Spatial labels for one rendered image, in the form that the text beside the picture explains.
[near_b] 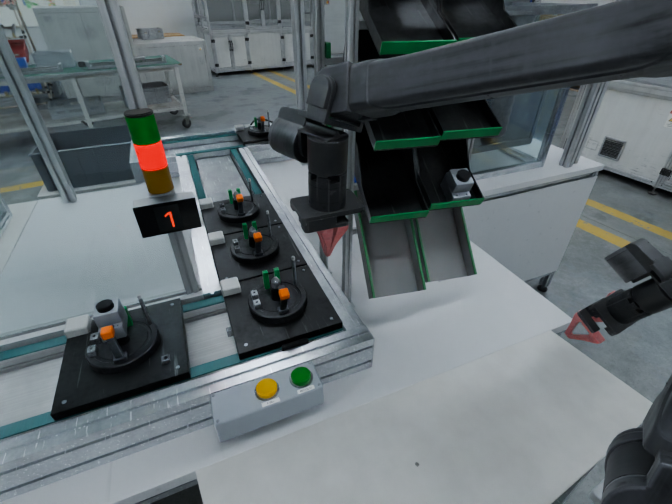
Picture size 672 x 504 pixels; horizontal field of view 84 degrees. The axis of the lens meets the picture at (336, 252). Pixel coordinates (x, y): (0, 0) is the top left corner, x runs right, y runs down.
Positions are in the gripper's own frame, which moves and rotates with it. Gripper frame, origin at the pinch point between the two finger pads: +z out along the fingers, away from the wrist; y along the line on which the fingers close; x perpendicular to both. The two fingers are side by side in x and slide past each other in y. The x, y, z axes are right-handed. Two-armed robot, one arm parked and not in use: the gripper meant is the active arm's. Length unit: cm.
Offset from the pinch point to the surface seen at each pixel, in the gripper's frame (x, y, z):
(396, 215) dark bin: -10.7, -20.0, 3.4
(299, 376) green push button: 3.5, 7.0, 26.7
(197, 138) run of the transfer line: -162, 11, 34
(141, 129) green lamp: -28.9, 24.9, -13.9
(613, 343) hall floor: -18, -178, 123
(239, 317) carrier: -17.5, 14.9, 27.6
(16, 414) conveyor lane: -13, 60, 33
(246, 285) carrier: -28.4, 11.1, 28.0
